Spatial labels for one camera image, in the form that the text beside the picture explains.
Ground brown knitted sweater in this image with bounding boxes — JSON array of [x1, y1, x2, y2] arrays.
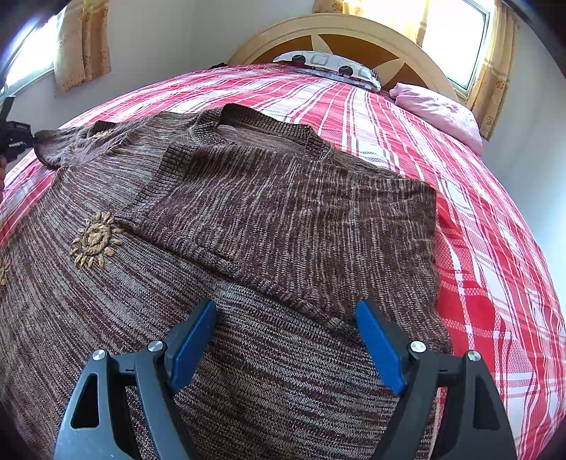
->
[[1, 104, 452, 459]]

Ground side window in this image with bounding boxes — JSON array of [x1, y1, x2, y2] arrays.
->
[[1, 8, 65, 97]]

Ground yellow side window curtain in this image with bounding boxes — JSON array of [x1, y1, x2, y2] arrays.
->
[[53, 0, 111, 93]]

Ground red plaid bed sheet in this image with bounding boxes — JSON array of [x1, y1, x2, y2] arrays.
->
[[1, 64, 565, 459]]

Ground pink pillow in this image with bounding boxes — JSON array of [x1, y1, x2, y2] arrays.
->
[[389, 82, 484, 156]]

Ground yellow curtain by headboard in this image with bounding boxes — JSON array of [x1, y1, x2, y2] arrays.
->
[[312, 1, 517, 140]]

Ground grey patterned pillow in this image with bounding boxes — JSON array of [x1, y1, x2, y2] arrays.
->
[[272, 50, 382, 93]]

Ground cream wooden headboard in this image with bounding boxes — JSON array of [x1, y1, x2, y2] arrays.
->
[[228, 13, 458, 100]]

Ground bright window behind bed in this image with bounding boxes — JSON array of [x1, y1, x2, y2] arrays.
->
[[344, 0, 492, 94]]

